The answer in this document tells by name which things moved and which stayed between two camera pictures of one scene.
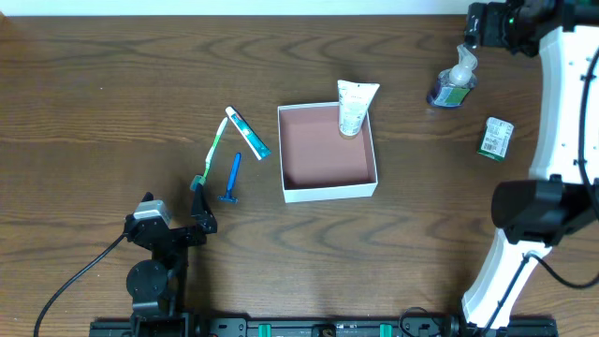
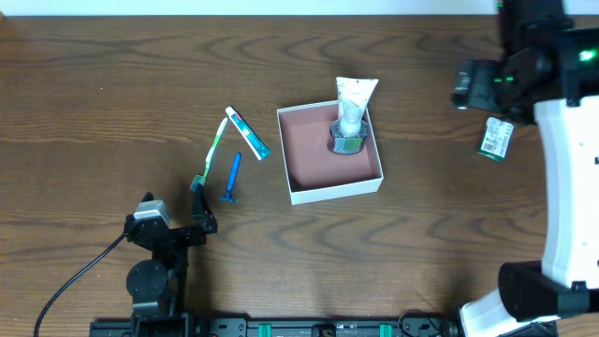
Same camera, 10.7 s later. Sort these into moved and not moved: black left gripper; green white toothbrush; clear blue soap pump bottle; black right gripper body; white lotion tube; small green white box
Moved: black right gripper body; clear blue soap pump bottle
Not moved: green white toothbrush; small green white box; white lotion tube; black left gripper
